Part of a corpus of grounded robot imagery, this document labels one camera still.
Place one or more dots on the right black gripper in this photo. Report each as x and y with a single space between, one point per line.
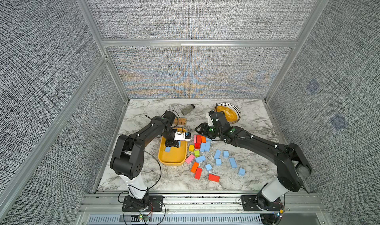
202 130

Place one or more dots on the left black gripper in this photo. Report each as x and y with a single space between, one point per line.
174 143

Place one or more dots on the long blue block pair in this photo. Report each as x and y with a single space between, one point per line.
207 147
202 147

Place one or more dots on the yellow plastic tray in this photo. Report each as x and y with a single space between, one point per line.
176 156

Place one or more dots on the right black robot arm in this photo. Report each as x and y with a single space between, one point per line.
293 168

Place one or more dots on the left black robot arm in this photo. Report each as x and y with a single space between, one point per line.
128 155

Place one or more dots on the brown spice jar black lid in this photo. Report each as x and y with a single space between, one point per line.
182 122

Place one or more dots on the clear spice jar green contents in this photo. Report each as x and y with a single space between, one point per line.
188 109

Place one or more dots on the pink block lower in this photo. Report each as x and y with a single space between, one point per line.
190 159

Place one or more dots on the blue block centre low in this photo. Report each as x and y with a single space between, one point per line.
200 159

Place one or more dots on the blue block right tall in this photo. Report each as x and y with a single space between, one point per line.
217 154

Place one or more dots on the patterned bowl with yellow contents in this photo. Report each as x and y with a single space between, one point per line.
232 112

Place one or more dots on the orange block lower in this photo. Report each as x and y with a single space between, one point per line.
194 167

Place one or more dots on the blue cube near red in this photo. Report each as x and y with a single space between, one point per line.
208 167

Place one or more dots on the red block lower left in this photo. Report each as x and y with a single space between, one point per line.
198 173

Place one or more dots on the red block bottom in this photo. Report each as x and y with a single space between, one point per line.
213 178

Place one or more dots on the blue cube far right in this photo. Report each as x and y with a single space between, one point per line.
241 172

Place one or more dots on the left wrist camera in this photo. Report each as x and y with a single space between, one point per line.
182 136

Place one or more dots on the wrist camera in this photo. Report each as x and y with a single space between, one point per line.
182 136
209 120

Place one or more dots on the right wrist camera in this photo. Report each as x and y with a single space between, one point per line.
209 120

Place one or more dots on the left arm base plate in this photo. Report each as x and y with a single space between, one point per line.
147 204

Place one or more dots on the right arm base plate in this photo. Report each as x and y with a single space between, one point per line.
252 203

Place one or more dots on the aluminium front rail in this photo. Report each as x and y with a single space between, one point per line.
203 208

